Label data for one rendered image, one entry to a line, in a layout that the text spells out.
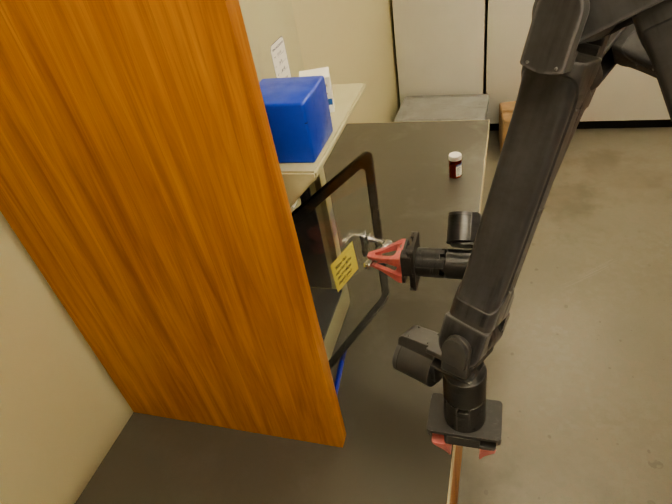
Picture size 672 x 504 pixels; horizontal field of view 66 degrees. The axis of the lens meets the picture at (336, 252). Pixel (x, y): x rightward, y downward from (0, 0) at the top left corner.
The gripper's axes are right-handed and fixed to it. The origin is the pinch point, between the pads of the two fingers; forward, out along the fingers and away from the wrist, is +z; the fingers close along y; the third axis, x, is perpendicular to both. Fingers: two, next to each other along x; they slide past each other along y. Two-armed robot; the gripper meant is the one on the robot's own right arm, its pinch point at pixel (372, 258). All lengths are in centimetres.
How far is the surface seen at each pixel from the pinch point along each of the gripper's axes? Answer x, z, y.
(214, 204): 27.0, 11.8, 30.8
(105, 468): 41, 49, -26
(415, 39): -292, 44, -47
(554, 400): -61, -46, -120
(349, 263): 1.3, 4.5, -0.6
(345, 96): -7.0, 2.9, 31.0
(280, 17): -6.7, 11.9, 45.0
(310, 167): 17.5, 1.2, 31.0
